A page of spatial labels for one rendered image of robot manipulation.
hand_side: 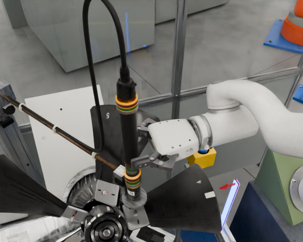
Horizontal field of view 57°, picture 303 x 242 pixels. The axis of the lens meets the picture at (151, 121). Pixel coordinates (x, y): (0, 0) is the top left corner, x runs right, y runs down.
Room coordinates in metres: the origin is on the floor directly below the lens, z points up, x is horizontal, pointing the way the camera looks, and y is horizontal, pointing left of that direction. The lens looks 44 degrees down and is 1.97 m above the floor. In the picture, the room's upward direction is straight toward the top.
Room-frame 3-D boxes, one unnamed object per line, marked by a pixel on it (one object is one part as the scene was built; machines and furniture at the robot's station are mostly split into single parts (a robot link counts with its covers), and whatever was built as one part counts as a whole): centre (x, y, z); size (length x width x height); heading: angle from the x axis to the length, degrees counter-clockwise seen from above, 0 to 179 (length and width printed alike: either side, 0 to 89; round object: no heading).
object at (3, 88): (0.79, 0.55, 1.36); 0.10 x 0.07 x 0.08; 53
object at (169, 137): (0.46, -0.06, 1.48); 0.11 x 0.10 x 0.07; 108
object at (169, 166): (0.40, -0.04, 1.48); 0.08 x 0.06 x 0.01; 11
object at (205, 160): (0.81, -0.20, 1.02); 0.16 x 0.10 x 0.11; 18
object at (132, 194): (0.42, 0.05, 1.47); 0.04 x 0.04 x 0.46
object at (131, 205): (0.42, 0.06, 1.32); 0.09 x 0.07 x 0.10; 53
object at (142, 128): (0.47, 0.00, 1.48); 0.05 x 0.05 x 0.03; 26
